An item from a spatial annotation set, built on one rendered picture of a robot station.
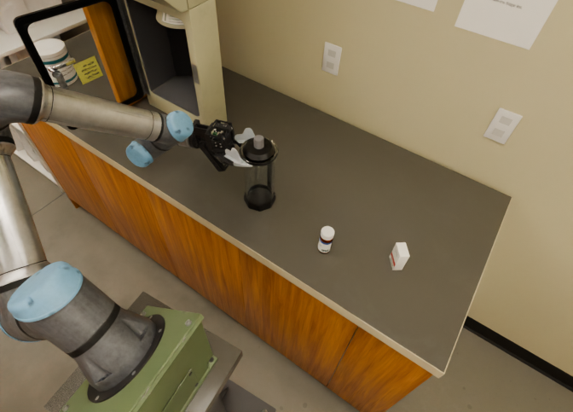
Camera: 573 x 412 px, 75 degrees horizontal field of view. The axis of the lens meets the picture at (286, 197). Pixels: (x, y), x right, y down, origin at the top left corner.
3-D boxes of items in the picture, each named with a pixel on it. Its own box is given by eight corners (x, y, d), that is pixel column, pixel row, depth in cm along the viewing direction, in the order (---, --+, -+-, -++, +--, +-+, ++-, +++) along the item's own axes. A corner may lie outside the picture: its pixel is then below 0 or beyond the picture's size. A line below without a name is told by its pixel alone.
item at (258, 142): (279, 148, 110) (280, 131, 105) (268, 170, 104) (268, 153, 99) (250, 141, 112) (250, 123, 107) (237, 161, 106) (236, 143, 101)
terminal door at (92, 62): (145, 96, 148) (113, -11, 117) (70, 131, 133) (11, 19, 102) (143, 95, 148) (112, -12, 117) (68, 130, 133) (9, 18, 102)
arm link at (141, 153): (138, 137, 97) (162, 117, 105) (118, 152, 104) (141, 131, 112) (159, 160, 100) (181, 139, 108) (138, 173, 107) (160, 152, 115)
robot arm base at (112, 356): (106, 404, 66) (60, 374, 62) (90, 377, 78) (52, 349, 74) (167, 332, 73) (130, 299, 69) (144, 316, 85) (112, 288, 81)
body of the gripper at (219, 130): (222, 138, 103) (184, 130, 106) (227, 161, 109) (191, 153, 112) (234, 122, 107) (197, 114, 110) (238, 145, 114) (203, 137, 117)
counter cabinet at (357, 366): (155, 148, 270) (118, 25, 201) (423, 307, 202) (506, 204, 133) (74, 207, 234) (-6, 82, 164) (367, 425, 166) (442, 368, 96)
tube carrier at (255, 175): (280, 189, 125) (283, 142, 109) (269, 214, 119) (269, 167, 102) (251, 181, 127) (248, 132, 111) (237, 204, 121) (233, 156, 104)
